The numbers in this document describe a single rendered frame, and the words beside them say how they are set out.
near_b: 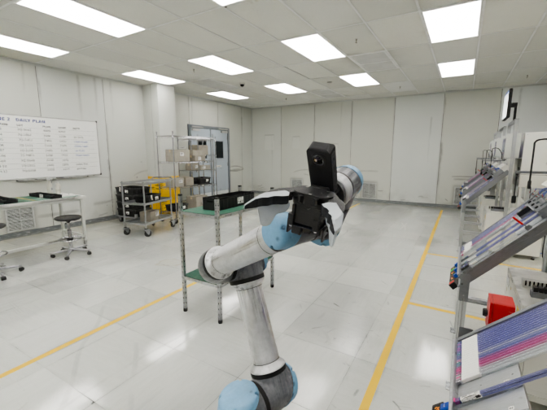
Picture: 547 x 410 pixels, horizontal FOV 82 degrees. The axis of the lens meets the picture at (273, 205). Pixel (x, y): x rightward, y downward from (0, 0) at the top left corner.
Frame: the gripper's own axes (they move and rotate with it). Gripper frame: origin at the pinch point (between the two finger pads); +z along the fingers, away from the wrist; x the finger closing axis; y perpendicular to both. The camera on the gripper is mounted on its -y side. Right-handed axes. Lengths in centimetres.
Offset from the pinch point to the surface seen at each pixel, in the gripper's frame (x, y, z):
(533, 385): -96, 128, -151
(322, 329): 32, 170, -171
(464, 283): -49, 81, -155
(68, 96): 624, 37, -335
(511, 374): -51, 53, -54
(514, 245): -66, 54, -162
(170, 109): 560, 59, -530
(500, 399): -48, 56, -46
